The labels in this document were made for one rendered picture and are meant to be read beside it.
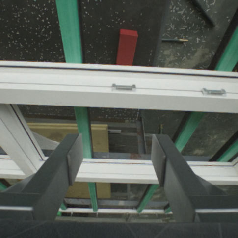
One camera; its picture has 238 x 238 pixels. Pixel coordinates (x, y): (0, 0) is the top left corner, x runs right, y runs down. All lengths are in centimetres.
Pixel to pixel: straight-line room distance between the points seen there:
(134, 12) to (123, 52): 13
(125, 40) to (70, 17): 29
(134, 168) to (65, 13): 57
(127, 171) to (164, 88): 42
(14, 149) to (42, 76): 27
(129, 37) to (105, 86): 29
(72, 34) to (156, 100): 21
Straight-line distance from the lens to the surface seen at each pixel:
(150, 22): 65
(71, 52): 39
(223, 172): 83
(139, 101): 36
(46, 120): 100
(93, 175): 69
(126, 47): 63
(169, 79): 41
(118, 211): 150
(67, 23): 37
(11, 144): 58
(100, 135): 95
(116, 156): 79
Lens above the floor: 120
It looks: 42 degrees down
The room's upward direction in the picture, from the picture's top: 179 degrees counter-clockwise
